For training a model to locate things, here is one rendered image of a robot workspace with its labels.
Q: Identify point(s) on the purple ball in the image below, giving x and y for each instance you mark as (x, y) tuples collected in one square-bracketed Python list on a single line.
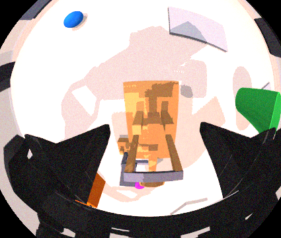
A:
[(137, 185)]

